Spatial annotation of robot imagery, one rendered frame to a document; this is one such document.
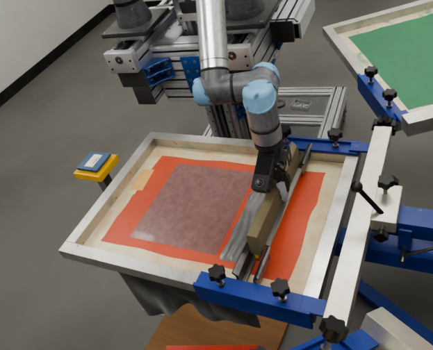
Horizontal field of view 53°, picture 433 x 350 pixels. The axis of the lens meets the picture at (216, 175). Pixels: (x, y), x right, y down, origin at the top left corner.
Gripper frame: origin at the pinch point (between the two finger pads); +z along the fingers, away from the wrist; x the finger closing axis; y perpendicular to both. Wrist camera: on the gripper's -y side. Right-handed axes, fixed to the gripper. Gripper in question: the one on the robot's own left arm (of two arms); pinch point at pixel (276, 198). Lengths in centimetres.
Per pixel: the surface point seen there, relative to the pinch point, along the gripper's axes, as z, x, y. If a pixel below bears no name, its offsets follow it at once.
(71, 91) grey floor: 104, 293, 195
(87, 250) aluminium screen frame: 4, 51, -27
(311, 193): 7.5, -6.5, 10.7
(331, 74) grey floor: 104, 42, 229
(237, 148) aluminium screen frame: 5.3, 23.0, 25.1
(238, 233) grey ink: 6.8, 9.5, -9.0
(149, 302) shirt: 41, 47, -21
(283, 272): 7.3, -6.7, -18.1
